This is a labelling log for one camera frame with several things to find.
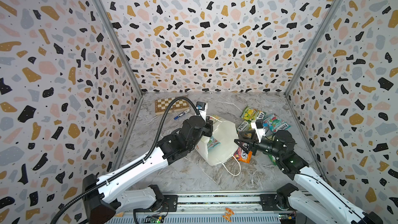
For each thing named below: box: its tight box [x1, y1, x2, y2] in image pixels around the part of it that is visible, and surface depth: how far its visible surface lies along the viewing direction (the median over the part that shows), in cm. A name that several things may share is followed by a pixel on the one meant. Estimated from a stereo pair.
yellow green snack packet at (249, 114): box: [239, 105, 267, 122], surface depth 108 cm
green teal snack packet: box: [262, 113, 292, 134], surface depth 102 cm
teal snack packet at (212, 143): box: [206, 135, 222, 150], surface depth 89 cm
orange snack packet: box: [232, 146, 253, 164], surface depth 89 cm
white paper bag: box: [194, 115, 241, 177], surface depth 79 cm
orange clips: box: [222, 207, 235, 222], surface depth 72 cm
